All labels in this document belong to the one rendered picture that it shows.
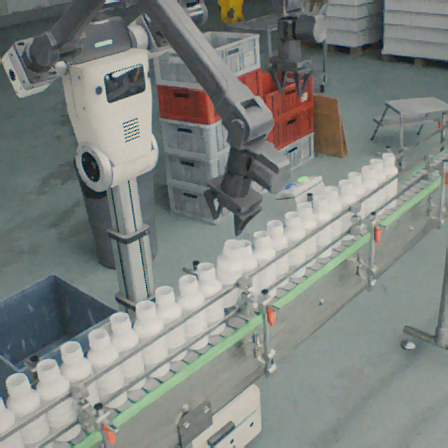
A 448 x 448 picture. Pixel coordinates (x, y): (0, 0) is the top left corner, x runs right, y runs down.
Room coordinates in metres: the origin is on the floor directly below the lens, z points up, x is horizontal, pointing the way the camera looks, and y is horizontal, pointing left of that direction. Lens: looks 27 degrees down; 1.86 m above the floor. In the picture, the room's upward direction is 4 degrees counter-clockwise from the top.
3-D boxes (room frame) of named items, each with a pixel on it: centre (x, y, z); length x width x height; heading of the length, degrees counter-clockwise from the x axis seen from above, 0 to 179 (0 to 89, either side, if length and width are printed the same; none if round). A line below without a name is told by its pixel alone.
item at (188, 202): (3.95, 0.07, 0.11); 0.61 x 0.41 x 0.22; 142
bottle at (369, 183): (1.62, -0.39, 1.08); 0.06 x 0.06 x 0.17
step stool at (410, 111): (4.70, -1.48, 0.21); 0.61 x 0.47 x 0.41; 9
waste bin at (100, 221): (3.30, 0.64, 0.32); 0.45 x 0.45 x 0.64
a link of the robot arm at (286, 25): (1.63, -0.19, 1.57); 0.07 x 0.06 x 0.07; 47
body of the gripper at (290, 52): (1.63, -0.18, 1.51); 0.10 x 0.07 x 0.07; 46
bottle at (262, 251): (1.28, -0.06, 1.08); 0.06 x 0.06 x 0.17
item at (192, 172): (3.96, 0.08, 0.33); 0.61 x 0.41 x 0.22; 142
